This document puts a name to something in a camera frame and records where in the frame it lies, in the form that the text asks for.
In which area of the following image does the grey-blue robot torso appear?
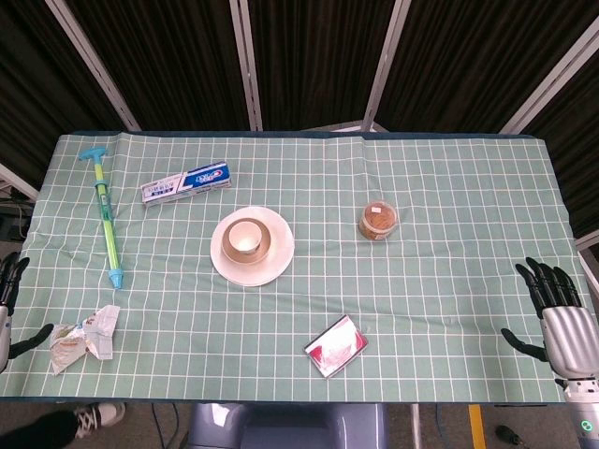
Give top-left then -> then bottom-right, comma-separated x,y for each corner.
176,402 -> 390,449

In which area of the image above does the green blue toy water pump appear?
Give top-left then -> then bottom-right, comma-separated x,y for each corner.
78,146 -> 125,291

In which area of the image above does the beige bowl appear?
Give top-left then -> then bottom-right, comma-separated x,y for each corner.
220,217 -> 272,264

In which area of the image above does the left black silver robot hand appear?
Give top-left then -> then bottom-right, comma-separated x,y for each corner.
0,252 -> 55,373

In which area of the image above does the red white flat packet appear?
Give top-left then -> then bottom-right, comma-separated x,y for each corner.
302,314 -> 370,378

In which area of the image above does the white aluminium frame post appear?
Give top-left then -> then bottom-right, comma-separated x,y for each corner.
498,16 -> 599,134
360,0 -> 413,133
45,0 -> 142,133
227,0 -> 264,132

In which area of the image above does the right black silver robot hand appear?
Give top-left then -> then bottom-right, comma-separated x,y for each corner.
500,256 -> 599,381

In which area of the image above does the blue white toothpaste box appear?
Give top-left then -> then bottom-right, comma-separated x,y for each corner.
140,160 -> 233,205

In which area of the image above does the white round plate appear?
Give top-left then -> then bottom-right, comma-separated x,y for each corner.
210,206 -> 296,287

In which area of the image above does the white table leg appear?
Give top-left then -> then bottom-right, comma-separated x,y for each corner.
409,403 -> 421,449

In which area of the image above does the black trouser leg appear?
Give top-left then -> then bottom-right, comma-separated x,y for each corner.
12,409 -> 81,449

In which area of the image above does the crumpled white snack wrapper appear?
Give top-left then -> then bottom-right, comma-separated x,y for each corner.
49,304 -> 120,376

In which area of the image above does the white black sneaker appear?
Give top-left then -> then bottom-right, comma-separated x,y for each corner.
73,401 -> 126,440

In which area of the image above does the clear jar with brown contents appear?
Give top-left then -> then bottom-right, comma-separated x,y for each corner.
358,198 -> 400,242

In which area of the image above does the green checked tablecloth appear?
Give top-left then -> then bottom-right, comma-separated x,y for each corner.
0,131 -> 599,404

